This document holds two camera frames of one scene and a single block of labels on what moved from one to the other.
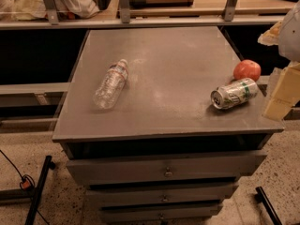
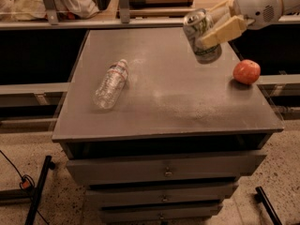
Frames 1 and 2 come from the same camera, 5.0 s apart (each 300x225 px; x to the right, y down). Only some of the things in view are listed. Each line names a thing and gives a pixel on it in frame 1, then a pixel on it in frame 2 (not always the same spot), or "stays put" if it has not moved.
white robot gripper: (291, 37) -> (258, 6)
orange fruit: (247, 68) stays put
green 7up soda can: (234, 93) -> (196, 23)
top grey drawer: (116, 170) stays put
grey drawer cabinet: (159, 123) stays put
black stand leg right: (262, 198) stays put
